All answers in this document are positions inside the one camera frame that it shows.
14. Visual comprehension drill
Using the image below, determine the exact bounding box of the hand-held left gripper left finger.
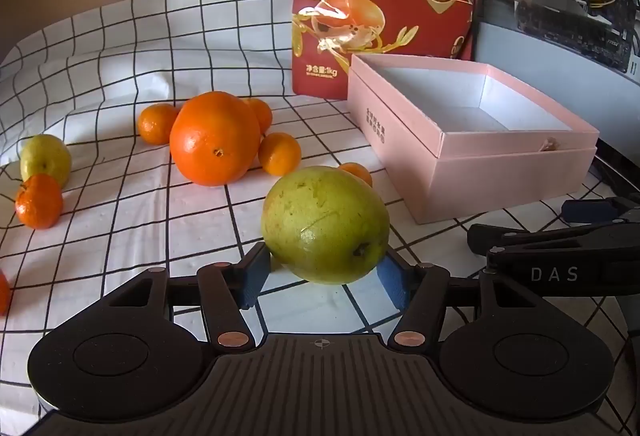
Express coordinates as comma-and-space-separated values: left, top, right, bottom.
102, 241, 273, 354

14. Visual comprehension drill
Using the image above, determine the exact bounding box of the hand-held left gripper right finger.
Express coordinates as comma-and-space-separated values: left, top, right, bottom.
376, 246, 538, 354

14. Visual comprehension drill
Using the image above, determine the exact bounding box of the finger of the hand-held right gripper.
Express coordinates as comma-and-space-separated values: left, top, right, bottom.
561, 195, 640, 223
467, 219, 640, 261

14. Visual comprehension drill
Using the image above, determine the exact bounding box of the pink cardboard box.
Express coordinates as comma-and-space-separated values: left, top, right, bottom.
346, 54, 601, 225

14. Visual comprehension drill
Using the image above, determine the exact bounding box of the large green pear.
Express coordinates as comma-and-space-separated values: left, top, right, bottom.
261, 165, 391, 286

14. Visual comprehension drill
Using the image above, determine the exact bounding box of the small mandarin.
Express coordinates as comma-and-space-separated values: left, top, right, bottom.
337, 162, 374, 188
257, 132, 302, 177
15, 173, 64, 230
241, 98, 274, 137
138, 103, 180, 146
0, 269, 12, 317

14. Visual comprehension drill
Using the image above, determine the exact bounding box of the large orange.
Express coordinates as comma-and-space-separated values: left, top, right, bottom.
169, 91, 262, 187

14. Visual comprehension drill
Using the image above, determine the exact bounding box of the small green pear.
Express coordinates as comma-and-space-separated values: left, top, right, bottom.
19, 134, 72, 187

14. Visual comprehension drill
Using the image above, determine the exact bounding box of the red snack bag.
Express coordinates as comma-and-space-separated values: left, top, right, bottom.
287, 0, 488, 100

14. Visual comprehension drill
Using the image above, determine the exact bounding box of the white checkered cloth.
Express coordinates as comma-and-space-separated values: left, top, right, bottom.
0, 0, 640, 436

